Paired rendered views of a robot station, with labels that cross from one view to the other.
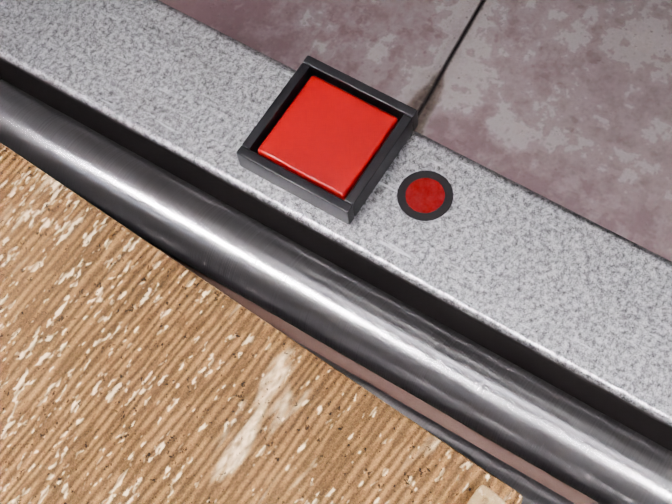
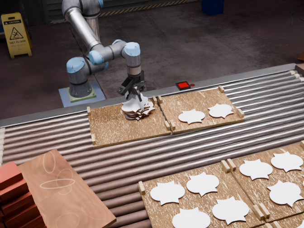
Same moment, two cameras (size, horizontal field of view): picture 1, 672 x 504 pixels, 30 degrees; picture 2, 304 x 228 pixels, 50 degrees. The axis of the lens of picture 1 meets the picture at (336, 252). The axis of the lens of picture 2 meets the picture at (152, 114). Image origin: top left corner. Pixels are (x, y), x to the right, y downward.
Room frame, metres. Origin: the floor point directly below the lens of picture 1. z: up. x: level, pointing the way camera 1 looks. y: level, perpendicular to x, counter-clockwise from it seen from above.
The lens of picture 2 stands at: (-0.44, 1.67, 2.00)
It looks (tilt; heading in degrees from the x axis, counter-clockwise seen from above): 35 degrees down; 302
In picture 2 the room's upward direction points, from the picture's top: 3 degrees counter-clockwise
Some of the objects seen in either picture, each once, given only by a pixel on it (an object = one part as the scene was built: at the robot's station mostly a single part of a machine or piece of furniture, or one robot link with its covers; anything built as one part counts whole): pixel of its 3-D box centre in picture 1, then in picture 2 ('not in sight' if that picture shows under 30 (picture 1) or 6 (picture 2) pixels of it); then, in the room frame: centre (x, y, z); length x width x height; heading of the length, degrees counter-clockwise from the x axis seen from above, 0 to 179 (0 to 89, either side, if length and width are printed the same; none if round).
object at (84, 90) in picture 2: not in sight; (79, 85); (0.96, 0.31, 0.94); 0.15 x 0.15 x 0.10
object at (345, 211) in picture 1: (328, 138); (182, 85); (0.36, -0.01, 0.92); 0.08 x 0.08 x 0.02; 47
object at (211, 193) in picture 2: not in sight; (197, 201); (-0.11, 0.83, 0.94); 0.41 x 0.35 x 0.04; 47
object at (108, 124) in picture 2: not in sight; (126, 121); (0.47, 0.49, 0.93); 0.41 x 0.35 x 0.02; 44
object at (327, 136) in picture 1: (328, 139); (182, 86); (0.36, -0.01, 0.92); 0.06 x 0.06 x 0.01; 47
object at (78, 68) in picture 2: not in sight; (77, 69); (0.95, 0.31, 1.06); 0.13 x 0.12 x 0.14; 65
